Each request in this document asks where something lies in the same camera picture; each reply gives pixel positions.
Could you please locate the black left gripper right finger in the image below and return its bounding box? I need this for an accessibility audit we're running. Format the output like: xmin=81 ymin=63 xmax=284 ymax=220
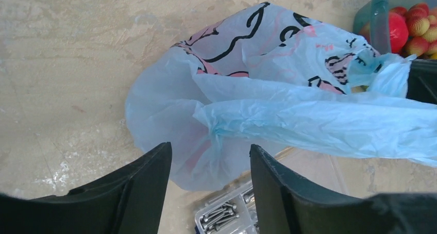
xmin=250 ymin=144 xmax=436 ymax=233

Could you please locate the light blue printed plastic bag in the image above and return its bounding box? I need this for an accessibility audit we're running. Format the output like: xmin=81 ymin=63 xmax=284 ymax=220
xmin=125 ymin=3 xmax=436 ymax=191

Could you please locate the red fake apple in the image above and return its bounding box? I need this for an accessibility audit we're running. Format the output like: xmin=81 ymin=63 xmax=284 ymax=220
xmin=389 ymin=12 xmax=409 ymax=53

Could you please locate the fake lychee bunch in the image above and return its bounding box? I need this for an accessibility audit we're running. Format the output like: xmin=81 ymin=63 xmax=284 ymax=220
xmin=389 ymin=2 xmax=436 ymax=59

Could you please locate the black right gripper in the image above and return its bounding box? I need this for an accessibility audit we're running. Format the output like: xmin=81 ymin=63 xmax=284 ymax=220
xmin=406 ymin=59 xmax=437 ymax=105

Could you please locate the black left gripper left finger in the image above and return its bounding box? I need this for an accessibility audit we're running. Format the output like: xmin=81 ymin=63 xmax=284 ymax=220
xmin=1 ymin=142 xmax=172 ymax=233

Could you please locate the clear plastic screw organizer box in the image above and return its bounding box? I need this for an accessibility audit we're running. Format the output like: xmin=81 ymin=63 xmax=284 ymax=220
xmin=194 ymin=147 xmax=349 ymax=234

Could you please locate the teal transparent plastic bin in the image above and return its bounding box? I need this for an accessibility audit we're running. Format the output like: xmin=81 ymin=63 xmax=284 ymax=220
xmin=352 ymin=0 xmax=436 ymax=54

